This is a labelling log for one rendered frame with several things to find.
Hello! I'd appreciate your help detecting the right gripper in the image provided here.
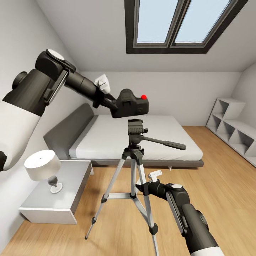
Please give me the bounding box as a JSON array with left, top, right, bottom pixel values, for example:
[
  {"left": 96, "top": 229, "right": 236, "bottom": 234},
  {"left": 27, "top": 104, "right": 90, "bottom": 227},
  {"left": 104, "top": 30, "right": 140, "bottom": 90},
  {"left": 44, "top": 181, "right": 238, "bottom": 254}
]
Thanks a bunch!
[{"left": 135, "top": 179, "right": 161, "bottom": 197}]

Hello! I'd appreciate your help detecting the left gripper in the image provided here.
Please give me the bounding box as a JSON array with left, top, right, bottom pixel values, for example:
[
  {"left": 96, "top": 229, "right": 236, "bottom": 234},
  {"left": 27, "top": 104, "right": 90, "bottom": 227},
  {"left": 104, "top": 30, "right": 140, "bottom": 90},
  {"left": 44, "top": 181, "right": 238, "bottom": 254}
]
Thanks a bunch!
[{"left": 77, "top": 77, "right": 118, "bottom": 110}]

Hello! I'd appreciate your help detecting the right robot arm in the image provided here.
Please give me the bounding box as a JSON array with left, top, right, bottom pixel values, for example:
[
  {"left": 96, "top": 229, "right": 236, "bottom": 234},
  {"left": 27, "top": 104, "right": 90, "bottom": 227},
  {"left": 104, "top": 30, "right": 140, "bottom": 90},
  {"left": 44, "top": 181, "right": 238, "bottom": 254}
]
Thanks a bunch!
[{"left": 135, "top": 170, "right": 224, "bottom": 256}]

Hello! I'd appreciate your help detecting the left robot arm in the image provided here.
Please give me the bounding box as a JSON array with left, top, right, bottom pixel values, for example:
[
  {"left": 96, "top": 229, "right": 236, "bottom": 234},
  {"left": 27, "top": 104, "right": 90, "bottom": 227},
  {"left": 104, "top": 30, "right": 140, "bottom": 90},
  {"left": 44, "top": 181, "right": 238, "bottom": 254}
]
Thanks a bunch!
[{"left": 0, "top": 49, "right": 118, "bottom": 172}]

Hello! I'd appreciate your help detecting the digital camera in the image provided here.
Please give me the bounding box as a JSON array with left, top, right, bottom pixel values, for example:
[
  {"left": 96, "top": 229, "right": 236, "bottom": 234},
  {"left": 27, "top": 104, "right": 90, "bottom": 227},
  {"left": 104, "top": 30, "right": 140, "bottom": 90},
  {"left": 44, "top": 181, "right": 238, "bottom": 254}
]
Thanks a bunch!
[{"left": 110, "top": 89, "right": 149, "bottom": 118}]

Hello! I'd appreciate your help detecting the camera tripod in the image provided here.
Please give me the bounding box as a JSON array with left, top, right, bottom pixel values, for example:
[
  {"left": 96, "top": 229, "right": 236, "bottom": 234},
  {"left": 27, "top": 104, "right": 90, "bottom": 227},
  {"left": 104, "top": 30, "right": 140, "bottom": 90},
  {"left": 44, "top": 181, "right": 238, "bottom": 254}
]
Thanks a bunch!
[{"left": 85, "top": 119, "right": 187, "bottom": 256}]

